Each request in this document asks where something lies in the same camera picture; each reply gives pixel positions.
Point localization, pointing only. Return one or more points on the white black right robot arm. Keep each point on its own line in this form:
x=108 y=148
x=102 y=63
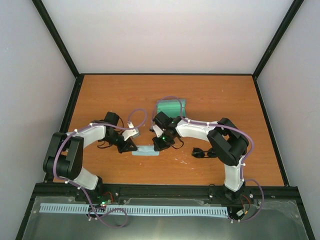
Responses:
x=228 y=144

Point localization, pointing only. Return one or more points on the light blue slotted cable duct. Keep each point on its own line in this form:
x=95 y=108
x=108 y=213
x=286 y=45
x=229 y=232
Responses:
x=137 y=210

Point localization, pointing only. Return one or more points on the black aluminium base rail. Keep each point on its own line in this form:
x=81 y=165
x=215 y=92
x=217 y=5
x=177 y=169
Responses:
x=209 y=193

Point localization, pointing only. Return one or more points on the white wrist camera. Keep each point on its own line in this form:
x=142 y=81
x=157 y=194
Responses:
x=157 y=130
x=131 y=132

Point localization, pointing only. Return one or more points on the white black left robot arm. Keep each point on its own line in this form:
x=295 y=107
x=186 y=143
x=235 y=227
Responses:
x=64 y=156

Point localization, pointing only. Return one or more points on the light blue cleaning cloth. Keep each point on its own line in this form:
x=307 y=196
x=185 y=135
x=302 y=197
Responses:
x=145 y=150

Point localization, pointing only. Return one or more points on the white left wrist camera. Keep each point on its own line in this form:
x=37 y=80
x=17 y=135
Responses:
x=131 y=132

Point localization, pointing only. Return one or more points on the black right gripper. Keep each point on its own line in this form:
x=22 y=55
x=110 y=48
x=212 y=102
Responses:
x=159 y=146

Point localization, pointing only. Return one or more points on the grey green glasses case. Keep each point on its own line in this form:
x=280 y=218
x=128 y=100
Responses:
x=171 y=107

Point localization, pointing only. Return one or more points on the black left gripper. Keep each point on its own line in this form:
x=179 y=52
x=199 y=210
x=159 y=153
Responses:
x=126 y=146

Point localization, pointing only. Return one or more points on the black right frame post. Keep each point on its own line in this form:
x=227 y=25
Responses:
x=281 y=30

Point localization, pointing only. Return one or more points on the black frame post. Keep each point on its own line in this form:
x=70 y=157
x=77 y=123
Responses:
x=281 y=30
x=47 y=20

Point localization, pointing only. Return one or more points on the black round sunglasses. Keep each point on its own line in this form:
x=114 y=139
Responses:
x=200 y=154

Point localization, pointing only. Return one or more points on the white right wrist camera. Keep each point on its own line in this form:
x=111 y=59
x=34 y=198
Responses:
x=157 y=130

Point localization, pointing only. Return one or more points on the black left frame post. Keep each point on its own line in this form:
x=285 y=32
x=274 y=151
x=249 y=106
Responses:
x=47 y=20

